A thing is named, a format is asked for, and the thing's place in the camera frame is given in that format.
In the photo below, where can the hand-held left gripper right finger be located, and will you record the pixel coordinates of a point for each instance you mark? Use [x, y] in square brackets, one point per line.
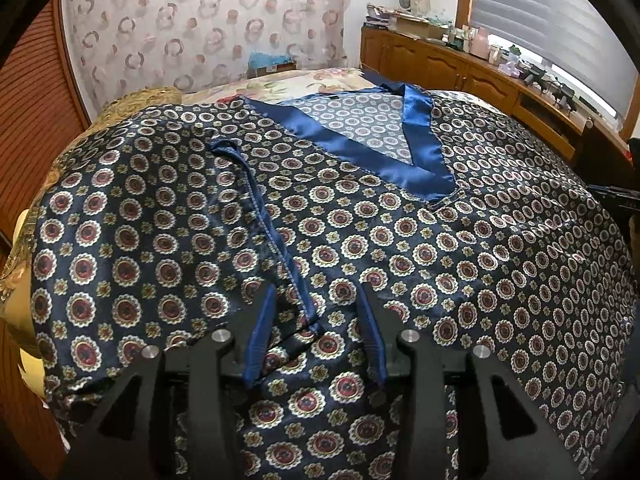
[374, 345]

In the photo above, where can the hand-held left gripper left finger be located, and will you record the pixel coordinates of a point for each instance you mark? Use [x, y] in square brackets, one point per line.
[257, 345]

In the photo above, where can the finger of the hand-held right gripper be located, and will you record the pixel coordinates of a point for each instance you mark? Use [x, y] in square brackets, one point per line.
[615, 197]

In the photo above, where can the navy medallion-print satin shirt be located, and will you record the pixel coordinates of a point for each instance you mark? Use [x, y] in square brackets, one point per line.
[175, 210]

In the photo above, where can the black desk device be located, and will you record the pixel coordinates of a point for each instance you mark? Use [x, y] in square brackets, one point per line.
[535, 76]
[565, 95]

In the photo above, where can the pink tissue pack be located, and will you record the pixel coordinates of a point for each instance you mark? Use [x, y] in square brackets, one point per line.
[512, 69]

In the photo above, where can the small green plant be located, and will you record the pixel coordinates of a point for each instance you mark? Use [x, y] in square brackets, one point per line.
[514, 51]

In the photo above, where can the grey window blind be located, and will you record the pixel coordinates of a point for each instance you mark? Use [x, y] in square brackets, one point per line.
[550, 15]

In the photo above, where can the pink bottle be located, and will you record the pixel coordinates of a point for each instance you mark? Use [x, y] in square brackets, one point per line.
[480, 42]

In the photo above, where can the wooden sideboard cabinet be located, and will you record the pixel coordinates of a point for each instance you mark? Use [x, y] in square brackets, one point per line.
[450, 67]

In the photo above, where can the open cardboard box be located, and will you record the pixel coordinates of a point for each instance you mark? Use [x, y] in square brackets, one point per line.
[415, 25]

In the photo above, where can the yellow cushion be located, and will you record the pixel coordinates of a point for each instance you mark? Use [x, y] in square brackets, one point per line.
[22, 222]

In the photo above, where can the mustard patterned folded cloth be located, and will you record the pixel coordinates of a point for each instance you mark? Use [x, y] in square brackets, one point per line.
[145, 97]

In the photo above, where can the pink floral quilt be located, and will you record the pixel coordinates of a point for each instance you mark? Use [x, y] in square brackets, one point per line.
[310, 77]

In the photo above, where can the box with blue wrapping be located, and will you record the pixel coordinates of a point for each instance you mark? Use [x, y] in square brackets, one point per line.
[270, 62]

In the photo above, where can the stack of papers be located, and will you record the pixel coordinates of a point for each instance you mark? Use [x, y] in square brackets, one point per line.
[379, 15]

